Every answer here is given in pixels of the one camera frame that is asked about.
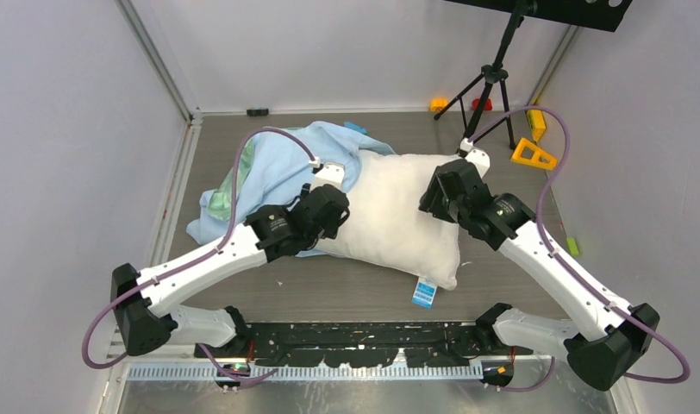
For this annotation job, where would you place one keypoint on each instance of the white slotted cable duct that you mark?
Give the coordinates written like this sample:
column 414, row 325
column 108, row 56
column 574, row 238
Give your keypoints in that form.
column 398, row 370

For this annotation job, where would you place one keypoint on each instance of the black overhead panel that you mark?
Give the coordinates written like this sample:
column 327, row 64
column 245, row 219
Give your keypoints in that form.
column 600, row 15

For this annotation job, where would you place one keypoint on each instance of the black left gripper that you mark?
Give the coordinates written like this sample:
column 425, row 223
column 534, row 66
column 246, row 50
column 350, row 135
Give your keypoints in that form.
column 331, row 233

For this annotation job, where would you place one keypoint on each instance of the blue green toy block stack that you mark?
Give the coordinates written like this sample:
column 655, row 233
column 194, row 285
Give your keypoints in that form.
column 355, row 127

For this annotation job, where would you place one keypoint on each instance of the yellow triangular toy block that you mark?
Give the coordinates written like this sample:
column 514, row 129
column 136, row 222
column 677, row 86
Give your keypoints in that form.
column 527, row 153

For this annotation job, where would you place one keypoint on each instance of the light blue green pillowcase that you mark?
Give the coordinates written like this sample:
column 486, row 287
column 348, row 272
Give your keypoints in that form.
column 272, row 170

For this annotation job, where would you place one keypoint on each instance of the lime green toy block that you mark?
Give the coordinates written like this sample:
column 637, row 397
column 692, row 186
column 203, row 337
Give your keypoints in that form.
column 572, row 247

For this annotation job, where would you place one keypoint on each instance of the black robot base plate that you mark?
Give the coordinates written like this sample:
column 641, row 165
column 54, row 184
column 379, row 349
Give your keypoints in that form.
column 423, row 344

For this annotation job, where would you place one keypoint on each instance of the black camera tripod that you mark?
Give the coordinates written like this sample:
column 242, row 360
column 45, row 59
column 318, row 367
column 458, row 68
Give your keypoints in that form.
column 493, row 74

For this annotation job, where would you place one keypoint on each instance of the white pillow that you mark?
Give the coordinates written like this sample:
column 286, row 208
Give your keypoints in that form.
column 385, row 226

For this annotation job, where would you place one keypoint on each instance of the red toy block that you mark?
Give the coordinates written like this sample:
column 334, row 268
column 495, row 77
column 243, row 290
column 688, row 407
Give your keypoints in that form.
column 487, row 105

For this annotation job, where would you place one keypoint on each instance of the yellow rectangular toy block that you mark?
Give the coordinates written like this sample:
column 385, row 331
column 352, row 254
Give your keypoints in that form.
column 537, row 124

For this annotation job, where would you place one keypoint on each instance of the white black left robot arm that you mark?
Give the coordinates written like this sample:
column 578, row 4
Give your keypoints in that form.
column 150, row 310

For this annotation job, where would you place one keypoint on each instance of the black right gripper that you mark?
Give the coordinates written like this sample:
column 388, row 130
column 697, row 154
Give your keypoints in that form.
column 431, row 200

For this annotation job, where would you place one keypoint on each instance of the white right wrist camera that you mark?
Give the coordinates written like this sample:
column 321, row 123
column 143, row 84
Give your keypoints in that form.
column 474, row 155

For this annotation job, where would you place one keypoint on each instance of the orange toy block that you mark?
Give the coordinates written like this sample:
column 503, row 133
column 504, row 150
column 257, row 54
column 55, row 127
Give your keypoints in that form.
column 438, row 104

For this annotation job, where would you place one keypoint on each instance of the small black wall clip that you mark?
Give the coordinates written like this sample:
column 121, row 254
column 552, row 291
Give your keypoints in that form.
column 257, row 112

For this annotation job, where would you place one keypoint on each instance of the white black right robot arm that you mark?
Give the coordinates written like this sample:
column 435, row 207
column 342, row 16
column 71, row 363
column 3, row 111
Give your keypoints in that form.
column 603, row 336

